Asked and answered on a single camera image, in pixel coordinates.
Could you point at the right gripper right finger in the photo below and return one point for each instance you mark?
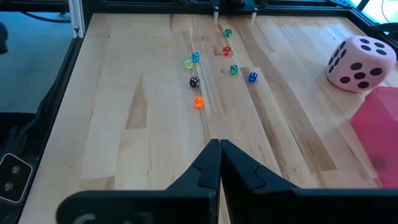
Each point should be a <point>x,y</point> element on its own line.
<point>252,193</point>

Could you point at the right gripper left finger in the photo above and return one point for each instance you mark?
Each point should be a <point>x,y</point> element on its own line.
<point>205,174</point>

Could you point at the small dark blue translucent die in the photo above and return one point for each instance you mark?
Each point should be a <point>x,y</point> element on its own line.
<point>252,77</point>

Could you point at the small green translucent die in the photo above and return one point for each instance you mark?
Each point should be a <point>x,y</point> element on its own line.
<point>233,69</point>
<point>227,32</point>

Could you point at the small yellow-green translucent die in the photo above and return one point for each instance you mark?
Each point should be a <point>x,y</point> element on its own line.
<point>188,63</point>

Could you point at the large pink foam die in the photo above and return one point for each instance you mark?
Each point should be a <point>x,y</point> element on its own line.
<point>367,60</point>

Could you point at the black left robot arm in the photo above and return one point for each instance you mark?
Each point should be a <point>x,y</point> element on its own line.
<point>233,4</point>

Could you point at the small orange translucent die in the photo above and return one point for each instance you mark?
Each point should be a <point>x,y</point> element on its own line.
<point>199,102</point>

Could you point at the small black die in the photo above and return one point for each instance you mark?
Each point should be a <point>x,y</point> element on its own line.
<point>194,81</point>

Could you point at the small cyan translucent die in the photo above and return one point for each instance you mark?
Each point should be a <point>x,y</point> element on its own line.
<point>195,57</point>

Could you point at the small red translucent die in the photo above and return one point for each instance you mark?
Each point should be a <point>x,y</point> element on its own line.
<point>226,51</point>

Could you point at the pink translucent plastic bin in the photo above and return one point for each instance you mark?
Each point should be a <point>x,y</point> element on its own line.
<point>376,133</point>

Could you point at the black aluminium table frame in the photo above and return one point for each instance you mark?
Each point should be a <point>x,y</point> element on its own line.
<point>155,7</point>

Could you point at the white-rimmed black camera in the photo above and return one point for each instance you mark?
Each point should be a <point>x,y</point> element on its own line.
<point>14,177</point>

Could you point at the silver aluminium post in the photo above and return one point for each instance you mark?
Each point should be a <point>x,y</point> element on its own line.
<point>76,18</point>

